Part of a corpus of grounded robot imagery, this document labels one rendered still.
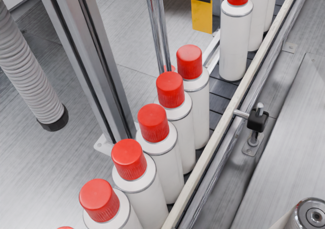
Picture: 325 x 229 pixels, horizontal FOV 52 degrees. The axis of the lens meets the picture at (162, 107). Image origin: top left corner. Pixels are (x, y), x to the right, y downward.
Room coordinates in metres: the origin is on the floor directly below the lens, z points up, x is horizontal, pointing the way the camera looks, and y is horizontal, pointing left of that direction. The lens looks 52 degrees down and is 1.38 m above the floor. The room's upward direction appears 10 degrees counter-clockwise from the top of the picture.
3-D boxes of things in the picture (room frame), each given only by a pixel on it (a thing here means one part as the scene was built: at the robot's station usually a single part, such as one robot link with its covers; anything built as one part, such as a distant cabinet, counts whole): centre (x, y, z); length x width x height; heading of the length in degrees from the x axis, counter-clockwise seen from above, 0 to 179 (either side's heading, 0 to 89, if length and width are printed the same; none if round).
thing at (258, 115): (0.31, -0.15, 0.89); 0.03 x 0.03 x 0.12; 52
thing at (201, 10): (0.37, -0.08, 1.09); 0.03 x 0.01 x 0.06; 52
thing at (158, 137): (0.22, 0.01, 0.98); 0.05 x 0.05 x 0.20
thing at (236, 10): (0.44, -0.15, 0.98); 0.05 x 0.05 x 0.20
